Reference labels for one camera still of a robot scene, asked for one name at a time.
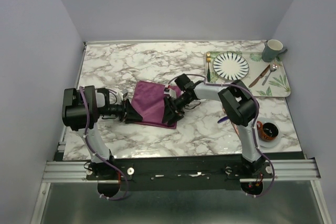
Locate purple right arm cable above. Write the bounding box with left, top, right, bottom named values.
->
left=166, top=73, right=276, bottom=198

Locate leaf pattern serving tray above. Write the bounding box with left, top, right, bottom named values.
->
left=205, top=51, right=291, bottom=98

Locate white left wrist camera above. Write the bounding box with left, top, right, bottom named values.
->
left=118, top=89, right=128, bottom=100

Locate aluminium frame rail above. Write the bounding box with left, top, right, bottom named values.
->
left=43, top=158, right=321, bottom=183

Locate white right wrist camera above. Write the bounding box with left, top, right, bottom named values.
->
left=164, top=88, right=176, bottom=99

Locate striped white blue plate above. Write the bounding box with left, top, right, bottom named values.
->
left=213, top=52, right=249, bottom=81

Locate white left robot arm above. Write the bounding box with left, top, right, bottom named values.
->
left=62, top=86, right=143, bottom=179

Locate white saucer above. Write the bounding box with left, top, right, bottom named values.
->
left=259, top=131, right=283, bottom=148

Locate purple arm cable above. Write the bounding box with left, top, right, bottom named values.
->
left=166, top=73, right=276, bottom=198
left=79, top=86, right=131, bottom=201

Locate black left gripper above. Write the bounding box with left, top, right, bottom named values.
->
left=98, top=98, right=143, bottom=123

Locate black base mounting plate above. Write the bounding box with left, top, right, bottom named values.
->
left=86, top=154, right=271, bottom=191

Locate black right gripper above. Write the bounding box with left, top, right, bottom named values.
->
left=162, top=93, right=193, bottom=125

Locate gold spoon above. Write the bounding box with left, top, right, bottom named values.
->
left=206, top=52, right=211, bottom=82

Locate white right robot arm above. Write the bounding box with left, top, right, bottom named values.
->
left=162, top=74, right=265, bottom=178

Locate brown handled knife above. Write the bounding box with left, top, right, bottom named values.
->
left=248, top=65, right=270, bottom=88

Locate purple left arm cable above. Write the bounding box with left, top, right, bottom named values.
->
left=79, top=86, right=131, bottom=201

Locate silver spoon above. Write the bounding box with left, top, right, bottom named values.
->
left=262, top=64, right=278, bottom=86

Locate purple handled knife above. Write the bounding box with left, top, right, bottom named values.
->
left=217, top=116, right=228, bottom=124

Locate purple satin napkin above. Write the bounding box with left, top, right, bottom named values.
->
left=131, top=81, right=177, bottom=129

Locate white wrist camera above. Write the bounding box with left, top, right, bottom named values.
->
left=118, top=89, right=128, bottom=100
left=164, top=88, right=176, bottom=99

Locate round table cable hole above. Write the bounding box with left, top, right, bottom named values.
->
left=257, top=121, right=279, bottom=142

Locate grey green mug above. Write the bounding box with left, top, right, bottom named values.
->
left=261, top=39, right=288, bottom=62

